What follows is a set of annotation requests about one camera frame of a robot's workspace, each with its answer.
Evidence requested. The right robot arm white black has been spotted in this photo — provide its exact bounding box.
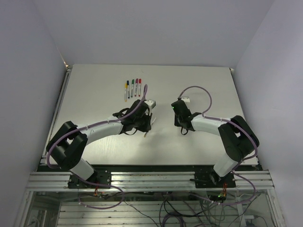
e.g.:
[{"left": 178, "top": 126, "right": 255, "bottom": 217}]
[{"left": 171, "top": 97, "right": 259, "bottom": 187}]

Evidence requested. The white pen red end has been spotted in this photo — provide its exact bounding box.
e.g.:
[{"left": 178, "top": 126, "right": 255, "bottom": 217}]
[{"left": 138, "top": 83, "right": 142, "bottom": 97}]

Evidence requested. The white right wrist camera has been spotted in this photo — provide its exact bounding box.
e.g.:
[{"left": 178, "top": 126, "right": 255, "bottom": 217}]
[{"left": 180, "top": 96, "right": 190, "bottom": 103}]

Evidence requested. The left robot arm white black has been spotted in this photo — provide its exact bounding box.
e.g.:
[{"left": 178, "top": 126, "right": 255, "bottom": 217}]
[{"left": 46, "top": 100, "right": 156, "bottom": 188}]

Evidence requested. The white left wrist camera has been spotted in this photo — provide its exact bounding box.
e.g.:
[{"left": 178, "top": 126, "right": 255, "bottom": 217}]
[{"left": 145, "top": 100, "right": 156, "bottom": 110}]

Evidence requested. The white pen yellow end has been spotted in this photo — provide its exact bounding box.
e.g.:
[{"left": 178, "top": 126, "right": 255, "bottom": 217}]
[{"left": 124, "top": 88, "right": 128, "bottom": 102}]

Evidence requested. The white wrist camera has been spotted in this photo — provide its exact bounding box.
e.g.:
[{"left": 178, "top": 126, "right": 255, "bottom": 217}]
[
  {"left": 180, "top": 96, "right": 190, "bottom": 103},
  {"left": 145, "top": 100, "right": 156, "bottom": 110}
]

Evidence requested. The white pen blue end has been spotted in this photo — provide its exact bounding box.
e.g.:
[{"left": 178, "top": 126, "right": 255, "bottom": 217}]
[{"left": 127, "top": 85, "right": 130, "bottom": 99}]

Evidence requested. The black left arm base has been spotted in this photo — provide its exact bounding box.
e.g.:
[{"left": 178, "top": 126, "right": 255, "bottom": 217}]
[{"left": 68, "top": 170, "right": 112, "bottom": 189}]

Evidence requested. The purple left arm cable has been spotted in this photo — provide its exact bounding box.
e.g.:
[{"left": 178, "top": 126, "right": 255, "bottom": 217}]
[{"left": 46, "top": 84, "right": 149, "bottom": 209}]

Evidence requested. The aluminium frame rail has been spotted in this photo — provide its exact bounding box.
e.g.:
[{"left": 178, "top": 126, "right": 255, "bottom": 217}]
[{"left": 26, "top": 171, "right": 274, "bottom": 192}]

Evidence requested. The white pen green end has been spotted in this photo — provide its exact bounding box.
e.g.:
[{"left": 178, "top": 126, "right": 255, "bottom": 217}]
[{"left": 131, "top": 84, "right": 134, "bottom": 97}]

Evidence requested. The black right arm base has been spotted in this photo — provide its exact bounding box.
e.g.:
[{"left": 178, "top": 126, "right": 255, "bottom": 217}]
[{"left": 189, "top": 170, "right": 236, "bottom": 188}]

